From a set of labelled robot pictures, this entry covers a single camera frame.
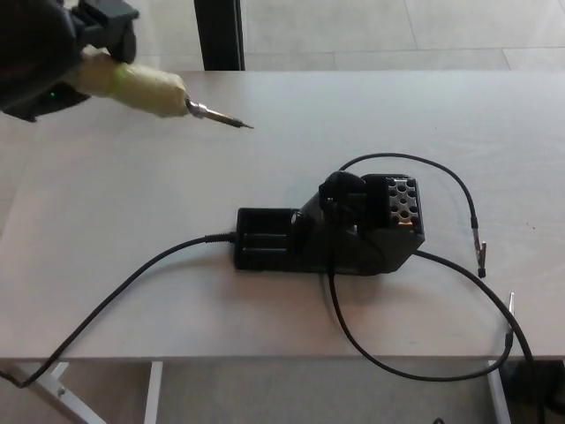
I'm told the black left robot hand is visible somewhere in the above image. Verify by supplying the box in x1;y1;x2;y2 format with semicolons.
0;0;139;124

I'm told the tape-wrapped soldering iron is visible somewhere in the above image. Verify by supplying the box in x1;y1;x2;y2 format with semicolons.
79;46;256;131

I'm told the black soldering iron cable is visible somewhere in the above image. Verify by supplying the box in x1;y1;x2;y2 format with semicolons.
0;231;237;390

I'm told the black soldering iron base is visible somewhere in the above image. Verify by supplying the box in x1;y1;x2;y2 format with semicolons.
234;170;427;276

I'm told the white diagonal table brace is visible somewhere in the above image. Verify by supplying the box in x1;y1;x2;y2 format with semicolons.
0;361;105;424

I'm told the white table leg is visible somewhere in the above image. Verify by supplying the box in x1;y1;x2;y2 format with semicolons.
143;360;165;424
485;360;513;424

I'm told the dark object under table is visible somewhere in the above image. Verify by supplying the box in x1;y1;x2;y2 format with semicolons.
501;360;565;424

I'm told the black vertical post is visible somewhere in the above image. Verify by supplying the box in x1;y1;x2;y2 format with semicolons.
193;0;246;72

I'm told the black power cable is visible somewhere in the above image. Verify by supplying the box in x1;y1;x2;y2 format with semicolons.
417;250;549;424

